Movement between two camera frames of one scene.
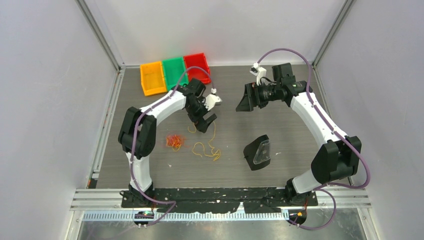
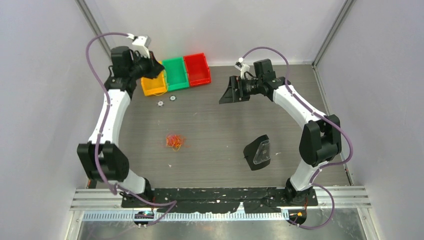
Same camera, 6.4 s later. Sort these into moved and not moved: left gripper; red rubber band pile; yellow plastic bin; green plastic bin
Moved: left gripper
Not moved: green plastic bin; red rubber band pile; yellow plastic bin
